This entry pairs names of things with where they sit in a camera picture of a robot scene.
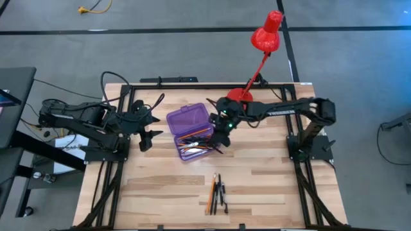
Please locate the red desk lamp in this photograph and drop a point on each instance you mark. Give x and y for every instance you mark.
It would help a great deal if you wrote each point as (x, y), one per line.
(239, 94)

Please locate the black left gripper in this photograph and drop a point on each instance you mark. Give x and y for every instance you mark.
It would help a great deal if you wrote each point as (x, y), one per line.
(135, 125)

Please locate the black aluminium table frame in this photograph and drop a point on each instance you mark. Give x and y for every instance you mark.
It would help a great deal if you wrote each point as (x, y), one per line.
(192, 87)

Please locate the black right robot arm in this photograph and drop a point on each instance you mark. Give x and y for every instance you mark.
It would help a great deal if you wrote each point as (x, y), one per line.
(279, 109)

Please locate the black power strip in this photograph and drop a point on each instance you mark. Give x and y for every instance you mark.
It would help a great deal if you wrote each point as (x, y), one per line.
(167, 79)

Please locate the black pen scale print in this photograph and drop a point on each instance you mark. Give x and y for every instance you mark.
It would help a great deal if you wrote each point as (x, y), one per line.
(224, 199)
(220, 189)

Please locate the black side desk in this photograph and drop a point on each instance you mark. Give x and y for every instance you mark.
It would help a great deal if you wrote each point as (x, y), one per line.
(16, 83)

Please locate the black chair base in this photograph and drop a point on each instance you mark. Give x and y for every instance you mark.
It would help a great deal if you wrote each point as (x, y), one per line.
(398, 123)

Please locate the table-level camera box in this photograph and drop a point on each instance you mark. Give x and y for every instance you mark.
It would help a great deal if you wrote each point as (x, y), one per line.
(242, 226)

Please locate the black caster wheel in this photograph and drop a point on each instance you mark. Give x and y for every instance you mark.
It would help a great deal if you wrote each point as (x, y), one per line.
(28, 211)

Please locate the white box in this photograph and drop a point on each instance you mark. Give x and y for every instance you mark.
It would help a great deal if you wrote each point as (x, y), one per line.
(65, 141)

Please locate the tablet screen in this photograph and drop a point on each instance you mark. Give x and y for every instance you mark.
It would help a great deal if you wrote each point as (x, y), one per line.
(6, 99)

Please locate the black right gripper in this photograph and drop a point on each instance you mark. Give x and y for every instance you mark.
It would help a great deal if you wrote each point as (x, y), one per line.
(226, 122)

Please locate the black pen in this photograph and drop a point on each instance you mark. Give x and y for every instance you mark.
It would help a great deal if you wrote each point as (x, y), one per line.
(215, 199)

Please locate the purple plastic supply box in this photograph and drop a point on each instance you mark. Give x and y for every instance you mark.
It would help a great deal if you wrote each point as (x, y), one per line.
(187, 118)

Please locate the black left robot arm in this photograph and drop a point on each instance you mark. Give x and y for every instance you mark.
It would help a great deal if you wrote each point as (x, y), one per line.
(80, 118)

